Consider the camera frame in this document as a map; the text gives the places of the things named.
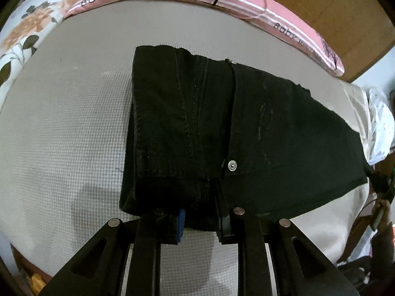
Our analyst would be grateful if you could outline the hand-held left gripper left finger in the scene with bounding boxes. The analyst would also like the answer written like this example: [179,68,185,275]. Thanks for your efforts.
[40,208,186,296]

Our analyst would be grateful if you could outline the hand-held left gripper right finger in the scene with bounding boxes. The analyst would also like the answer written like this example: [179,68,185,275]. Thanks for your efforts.
[214,181,361,296]

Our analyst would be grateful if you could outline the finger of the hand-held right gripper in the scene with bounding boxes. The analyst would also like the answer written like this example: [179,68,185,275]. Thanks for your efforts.
[366,168,392,198]

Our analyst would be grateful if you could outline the black pants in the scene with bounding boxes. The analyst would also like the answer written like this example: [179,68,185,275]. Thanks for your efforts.
[119,45,369,233]

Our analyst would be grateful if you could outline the white plastic bag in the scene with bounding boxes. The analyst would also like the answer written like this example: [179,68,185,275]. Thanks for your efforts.
[364,86,395,165]

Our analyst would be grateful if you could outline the orange object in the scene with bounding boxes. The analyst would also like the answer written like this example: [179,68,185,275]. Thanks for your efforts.
[29,272,47,294]

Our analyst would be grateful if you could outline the wooden headboard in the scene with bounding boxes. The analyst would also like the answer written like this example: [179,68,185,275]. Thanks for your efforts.
[35,0,395,84]

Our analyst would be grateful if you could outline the floral print pillow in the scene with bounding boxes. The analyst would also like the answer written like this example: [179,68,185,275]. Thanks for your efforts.
[0,0,84,111]

